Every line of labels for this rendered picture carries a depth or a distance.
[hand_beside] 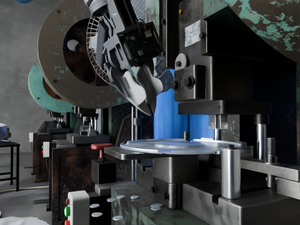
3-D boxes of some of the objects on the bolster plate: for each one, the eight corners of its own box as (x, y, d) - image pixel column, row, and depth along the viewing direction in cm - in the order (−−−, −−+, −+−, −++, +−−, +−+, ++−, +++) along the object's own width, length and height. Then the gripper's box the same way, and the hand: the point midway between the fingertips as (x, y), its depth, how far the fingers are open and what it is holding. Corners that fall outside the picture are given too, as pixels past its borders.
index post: (230, 200, 46) (230, 145, 46) (219, 195, 49) (218, 144, 49) (242, 197, 47) (242, 144, 47) (230, 193, 50) (230, 143, 50)
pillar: (217, 156, 78) (217, 109, 78) (212, 155, 80) (212, 110, 80) (222, 156, 79) (222, 110, 79) (218, 155, 81) (218, 110, 81)
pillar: (262, 165, 63) (261, 107, 63) (255, 164, 65) (254, 108, 65) (268, 164, 64) (268, 107, 64) (261, 163, 66) (260, 108, 66)
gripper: (92, -7, 38) (148, 126, 41) (143, -19, 42) (189, 103, 45) (79, 14, 45) (127, 124, 49) (122, 2, 49) (164, 105, 53)
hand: (147, 108), depth 49 cm, fingers closed
